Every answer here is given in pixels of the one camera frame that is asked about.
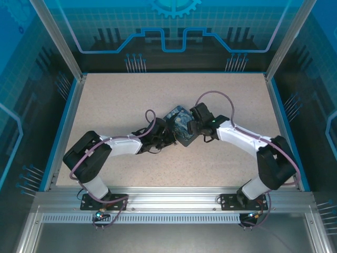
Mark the dark blue patterned cloth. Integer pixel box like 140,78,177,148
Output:
162,104,200,148

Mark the aluminium front beam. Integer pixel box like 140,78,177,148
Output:
34,186,317,215

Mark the small controller board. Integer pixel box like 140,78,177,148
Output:
245,210,264,221
91,209,112,222

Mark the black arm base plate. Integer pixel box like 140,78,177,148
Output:
80,193,130,211
219,193,267,211

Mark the slotted grey cable duct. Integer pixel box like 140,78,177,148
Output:
41,213,243,224

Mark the aluminium table side rail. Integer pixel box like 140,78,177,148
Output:
264,73,311,192
43,74,88,192

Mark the aluminium frame post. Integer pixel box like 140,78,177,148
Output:
264,0,312,81
28,0,88,80

